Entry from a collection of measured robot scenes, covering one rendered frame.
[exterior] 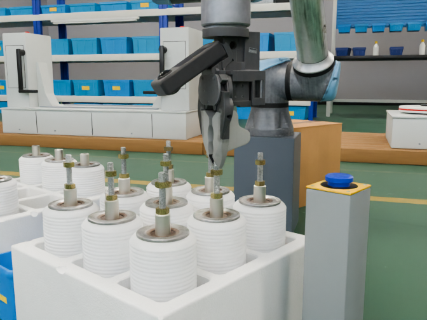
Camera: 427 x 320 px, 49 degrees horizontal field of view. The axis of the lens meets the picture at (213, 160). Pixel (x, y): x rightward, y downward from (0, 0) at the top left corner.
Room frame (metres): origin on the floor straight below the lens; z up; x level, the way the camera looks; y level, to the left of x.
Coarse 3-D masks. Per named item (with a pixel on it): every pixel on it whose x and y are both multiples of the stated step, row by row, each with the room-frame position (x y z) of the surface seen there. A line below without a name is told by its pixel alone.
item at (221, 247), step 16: (192, 224) 0.70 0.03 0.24; (208, 224) 0.69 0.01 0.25; (224, 224) 0.69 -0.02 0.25; (240, 224) 0.70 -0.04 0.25; (208, 240) 0.68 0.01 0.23; (224, 240) 0.68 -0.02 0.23; (240, 240) 0.70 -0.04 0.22; (208, 256) 0.68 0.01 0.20; (224, 256) 0.68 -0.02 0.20; (240, 256) 0.70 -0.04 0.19; (224, 272) 0.68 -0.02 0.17
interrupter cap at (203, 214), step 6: (198, 210) 0.75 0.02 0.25; (204, 210) 0.75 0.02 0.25; (228, 210) 0.75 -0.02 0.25; (234, 210) 0.75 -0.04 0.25; (198, 216) 0.72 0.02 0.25; (204, 216) 0.72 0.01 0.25; (228, 216) 0.72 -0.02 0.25; (234, 216) 0.72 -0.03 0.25; (210, 222) 0.69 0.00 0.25; (216, 222) 0.69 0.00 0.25; (222, 222) 0.69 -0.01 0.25
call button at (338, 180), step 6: (330, 174) 0.68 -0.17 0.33; (336, 174) 0.68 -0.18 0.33; (342, 174) 0.68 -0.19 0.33; (348, 174) 0.68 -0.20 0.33; (330, 180) 0.66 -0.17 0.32; (336, 180) 0.65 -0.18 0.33; (342, 180) 0.65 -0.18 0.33; (348, 180) 0.65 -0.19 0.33; (336, 186) 0.66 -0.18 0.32; (342, 186) 0.66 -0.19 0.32; (348, 186) 0.66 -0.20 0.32
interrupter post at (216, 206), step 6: (210, 198) 0.72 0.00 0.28; (222, 198) 0.72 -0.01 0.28; (210, 204) 0.72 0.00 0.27; (216, 204) 0.72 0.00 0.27; (222, 204) 0.72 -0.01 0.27; (210, 210) 0.72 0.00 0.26; (216, 210) 0.72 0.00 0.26; (222, 210) 0.72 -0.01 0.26; (210, 216) 0.72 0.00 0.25; (216, 216) 0.72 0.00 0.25; (222, 216) 0.72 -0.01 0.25
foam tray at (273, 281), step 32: (32, 256) 0.74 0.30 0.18; (256, 256) 0.74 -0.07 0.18; (288, 256) 0.75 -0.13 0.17; (32, 288) 0.74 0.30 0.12; (64, 288) 0.67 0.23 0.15; (96, 288) 0.62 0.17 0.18; (128, 288) 0.65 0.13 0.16; (224, 288) 0.62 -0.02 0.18; (256, 288) 0.68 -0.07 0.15; (288, 288) 0.75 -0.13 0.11
